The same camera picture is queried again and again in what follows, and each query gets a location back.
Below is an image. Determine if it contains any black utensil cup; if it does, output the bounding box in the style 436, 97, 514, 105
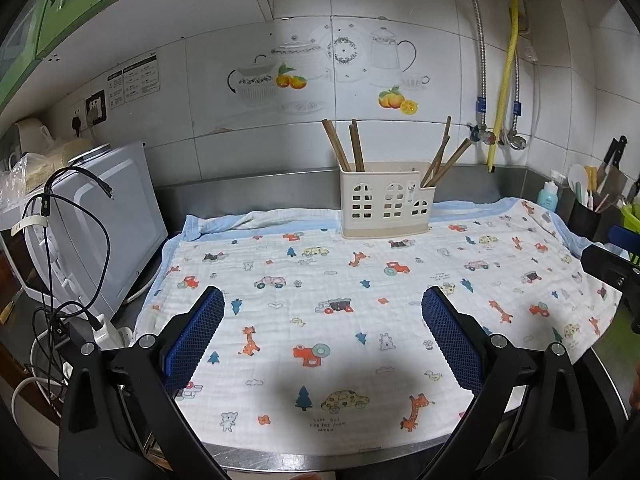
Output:
569, 195, 602, 242

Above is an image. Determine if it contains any white power strip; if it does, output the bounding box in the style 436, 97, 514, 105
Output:
65, 312, 133, 356

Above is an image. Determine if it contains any yellow gas hose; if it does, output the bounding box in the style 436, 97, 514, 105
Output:
486, 0, 519, 171

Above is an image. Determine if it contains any white microwave oven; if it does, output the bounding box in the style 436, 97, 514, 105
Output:
0, 141, 169, 316

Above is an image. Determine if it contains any instruction wall sticker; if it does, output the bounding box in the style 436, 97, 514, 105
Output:
106, 55, 162, 110

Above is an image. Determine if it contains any cream plastic utensil holder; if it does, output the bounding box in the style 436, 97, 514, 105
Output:
340, 161, 433, 238

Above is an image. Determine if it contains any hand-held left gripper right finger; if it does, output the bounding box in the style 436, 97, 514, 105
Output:
421, 286, 616, 480

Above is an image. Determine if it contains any blue pump bottle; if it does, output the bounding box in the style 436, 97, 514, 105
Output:
537, 170, 567, 212

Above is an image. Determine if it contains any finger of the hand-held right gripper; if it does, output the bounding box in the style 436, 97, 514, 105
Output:
580, 242, 640, 291
607, 225, 640, 261

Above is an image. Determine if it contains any black cable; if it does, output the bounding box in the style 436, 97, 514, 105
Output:
20, 166, 113, 356

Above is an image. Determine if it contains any green wall cabinet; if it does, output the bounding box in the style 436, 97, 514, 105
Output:
0, 0, 186, 111

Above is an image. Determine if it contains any group of wooden chopsticks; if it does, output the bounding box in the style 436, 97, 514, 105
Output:
321, 116, 473, 188

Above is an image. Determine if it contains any beige kettle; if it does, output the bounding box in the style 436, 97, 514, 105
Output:
11, 117, 53, 153

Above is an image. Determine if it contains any teaware fruit wall decal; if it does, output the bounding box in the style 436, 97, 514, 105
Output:
227, 25, 431, 116

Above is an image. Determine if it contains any short metal flexible hose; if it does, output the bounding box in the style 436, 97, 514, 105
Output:
507, 60, 522, 136

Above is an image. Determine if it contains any black handled knife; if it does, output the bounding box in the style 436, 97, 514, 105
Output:
597, 135, 628, 191

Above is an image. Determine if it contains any clear plastic bag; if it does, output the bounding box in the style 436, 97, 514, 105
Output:
0, 137, 108, 211

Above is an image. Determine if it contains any white cable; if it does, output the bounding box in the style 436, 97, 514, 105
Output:
11, 350, 71, 431

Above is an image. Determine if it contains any green plastic basket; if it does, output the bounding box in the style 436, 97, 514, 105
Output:
620, 202, 640, 266

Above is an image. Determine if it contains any steel cleaver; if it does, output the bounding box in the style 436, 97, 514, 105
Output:
600, 167, 628, 206

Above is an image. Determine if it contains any black wall socket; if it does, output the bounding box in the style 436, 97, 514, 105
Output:
85, 90, 107, 128

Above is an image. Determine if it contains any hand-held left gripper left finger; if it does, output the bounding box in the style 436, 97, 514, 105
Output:
58, 286, 226, 480

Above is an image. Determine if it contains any long metal flexible hose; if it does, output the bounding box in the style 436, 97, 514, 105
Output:
456, 0, 488, 131

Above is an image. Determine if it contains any cartoon printed blanket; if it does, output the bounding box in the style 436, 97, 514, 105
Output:
134, 199, 623, 458

